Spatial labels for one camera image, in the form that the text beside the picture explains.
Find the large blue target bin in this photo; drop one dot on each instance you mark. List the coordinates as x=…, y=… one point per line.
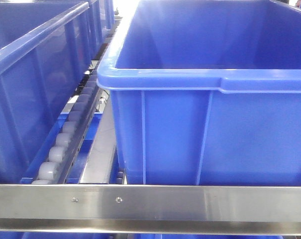
x=207, y=92

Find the white roller conveyor track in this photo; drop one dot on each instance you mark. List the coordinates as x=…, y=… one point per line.
x=63, y=139

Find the steel front shelf rail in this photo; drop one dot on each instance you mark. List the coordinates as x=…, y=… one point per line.
x=214, y=210

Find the blue bin left neighbour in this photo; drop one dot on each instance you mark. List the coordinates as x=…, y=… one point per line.
x=46, y=46

